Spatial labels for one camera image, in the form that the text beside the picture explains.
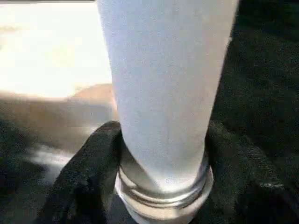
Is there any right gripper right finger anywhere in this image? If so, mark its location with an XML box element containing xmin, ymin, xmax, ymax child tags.
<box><xmin>191</xmin><ymin>120</ymin><xmax>299</xmax><ymax>224</ymax></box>

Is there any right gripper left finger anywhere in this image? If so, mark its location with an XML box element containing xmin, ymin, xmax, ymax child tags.
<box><xmin>39</xmin><ymin>120</ymin><xmax>123</xmax><ymax>224</ymax></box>

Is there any white plastic table leg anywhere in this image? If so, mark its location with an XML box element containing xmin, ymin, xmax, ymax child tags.
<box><xmin>97</xmin><ymin>0</ymin><xmax>240</xmax><ymax>224</ymax></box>

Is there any white plastic table top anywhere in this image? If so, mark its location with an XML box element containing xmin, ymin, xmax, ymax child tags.
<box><xmin>0</xmin><ymin>1</ymin><xmax>119</xmax><ymax>157</ymax></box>

